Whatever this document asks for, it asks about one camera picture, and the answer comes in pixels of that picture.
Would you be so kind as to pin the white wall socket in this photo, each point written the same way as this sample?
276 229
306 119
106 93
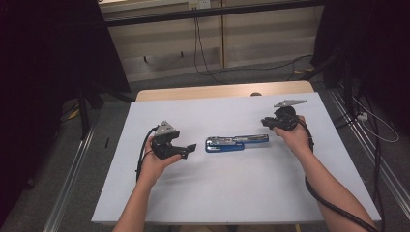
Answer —
199 4

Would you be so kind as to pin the yellow floor tape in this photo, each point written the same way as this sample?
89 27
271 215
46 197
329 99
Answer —
304 70
74 114

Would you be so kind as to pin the wooden table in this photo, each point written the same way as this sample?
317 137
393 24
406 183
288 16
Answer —
222 91

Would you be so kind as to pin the blue stapler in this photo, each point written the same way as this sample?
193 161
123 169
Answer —
232 143

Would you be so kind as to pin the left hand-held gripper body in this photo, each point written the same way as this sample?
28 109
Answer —
164 141

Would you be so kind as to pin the aluminium floor rail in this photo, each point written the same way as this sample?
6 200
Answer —
374 151
69 180

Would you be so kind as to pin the black horizontal bar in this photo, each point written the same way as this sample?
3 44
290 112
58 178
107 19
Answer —
206 13

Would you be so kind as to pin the black metal stand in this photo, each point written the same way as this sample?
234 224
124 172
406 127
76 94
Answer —
87 106
338 71

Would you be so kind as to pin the black curtain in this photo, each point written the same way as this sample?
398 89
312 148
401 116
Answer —
374 48
45 64

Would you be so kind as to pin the person's right hand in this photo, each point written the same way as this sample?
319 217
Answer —
295 138

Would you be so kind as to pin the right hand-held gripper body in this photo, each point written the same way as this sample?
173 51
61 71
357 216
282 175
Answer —
285 117

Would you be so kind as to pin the white power strip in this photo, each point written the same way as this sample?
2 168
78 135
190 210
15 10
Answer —
362 116

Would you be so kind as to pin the person's left hand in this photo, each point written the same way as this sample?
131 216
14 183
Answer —
154 167

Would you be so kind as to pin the light wooden cabinet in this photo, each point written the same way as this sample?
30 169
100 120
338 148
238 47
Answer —
257 42

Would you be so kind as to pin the small black floor object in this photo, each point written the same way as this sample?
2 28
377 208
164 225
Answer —
107 142

